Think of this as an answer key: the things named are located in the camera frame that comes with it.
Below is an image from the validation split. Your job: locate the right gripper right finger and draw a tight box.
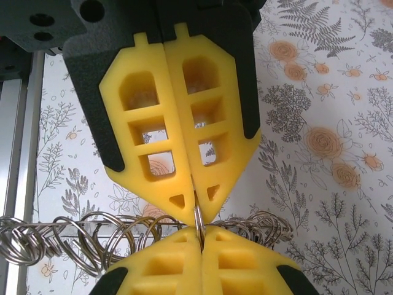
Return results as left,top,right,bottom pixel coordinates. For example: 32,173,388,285
201,226,317,295

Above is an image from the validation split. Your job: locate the aluminium front rail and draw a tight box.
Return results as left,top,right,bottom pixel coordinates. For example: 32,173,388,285
0,52,45,295

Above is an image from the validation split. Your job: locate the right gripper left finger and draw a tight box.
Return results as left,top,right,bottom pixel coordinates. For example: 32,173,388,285
88,229,203,295

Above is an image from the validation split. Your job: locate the floral patterned table cover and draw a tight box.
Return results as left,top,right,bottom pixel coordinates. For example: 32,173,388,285
26,0,393,295

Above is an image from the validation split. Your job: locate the large keyring with small rings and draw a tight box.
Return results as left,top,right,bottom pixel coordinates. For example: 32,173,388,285
0,205,294,277

